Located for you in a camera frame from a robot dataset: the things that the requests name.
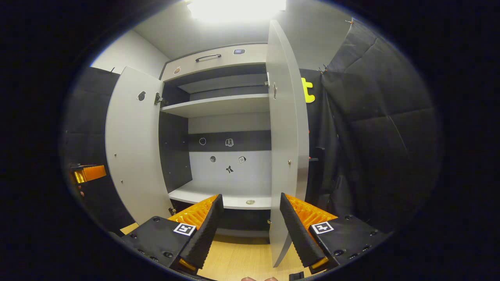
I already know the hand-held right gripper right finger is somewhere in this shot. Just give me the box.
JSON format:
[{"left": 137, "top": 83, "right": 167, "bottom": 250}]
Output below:
[{"left": 280, "top": 192, "right": 391, "bottom": 274}]

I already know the white cabinet base board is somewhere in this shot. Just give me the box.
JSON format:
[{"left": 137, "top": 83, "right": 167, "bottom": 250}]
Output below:
[{"left": 168, "top": 180, "right": 273, "bottom": 210}]

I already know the black backdrop cloth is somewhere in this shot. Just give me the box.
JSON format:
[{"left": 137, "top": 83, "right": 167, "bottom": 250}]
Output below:
[{"left": 62, "top": 18, "right": 442, "bottom": 237}]

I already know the metal right door hinge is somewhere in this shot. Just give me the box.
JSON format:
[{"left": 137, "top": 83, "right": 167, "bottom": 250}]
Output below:
[{"left": 264, "top": 71, "right": 278, "bottom": 100}]

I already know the long ceiling light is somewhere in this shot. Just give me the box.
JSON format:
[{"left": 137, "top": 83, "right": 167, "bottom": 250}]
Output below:
[{"left": 187, "top": 0, "right": 288, "bottom": 22}]

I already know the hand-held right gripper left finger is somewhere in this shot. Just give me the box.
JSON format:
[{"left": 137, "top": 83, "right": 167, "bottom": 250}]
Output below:
[{"left": 119, "top": 194, "right": 224, "bottom": 274}]

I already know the grey double-door shoe cabinet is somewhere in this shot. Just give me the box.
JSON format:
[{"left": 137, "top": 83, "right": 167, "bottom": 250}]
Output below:
[{"left": 105, "top": 20, "right": 310, "bottom": 268}]

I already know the white cabinet shelf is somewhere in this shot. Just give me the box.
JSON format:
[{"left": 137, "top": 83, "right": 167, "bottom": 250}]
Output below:
[{"left": 160, "top": 94, "right": 271, "bottom": 118}]

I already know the grey cabinet door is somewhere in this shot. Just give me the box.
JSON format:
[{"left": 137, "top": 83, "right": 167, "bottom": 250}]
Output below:
[
  {"left": 105, "top": 66, "right": 174, "bottom": 226},
  {"left": 266, "top": 20, "right": 310, "bottom": 268}
]

